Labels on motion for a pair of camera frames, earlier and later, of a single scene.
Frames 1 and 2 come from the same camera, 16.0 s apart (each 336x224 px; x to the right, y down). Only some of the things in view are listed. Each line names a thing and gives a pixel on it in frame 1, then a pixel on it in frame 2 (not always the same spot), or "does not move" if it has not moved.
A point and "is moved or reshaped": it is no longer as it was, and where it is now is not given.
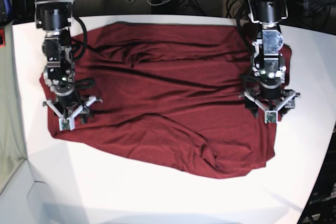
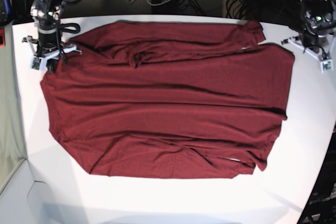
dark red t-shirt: (170, 95) is moved or reshaped
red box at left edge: (2, 38) does not move
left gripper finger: (83, 117) → (51, 64)
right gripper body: (247, 95) → (296, 41)
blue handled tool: (8, 4) does not move
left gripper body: (73, 115) → (52, 53)
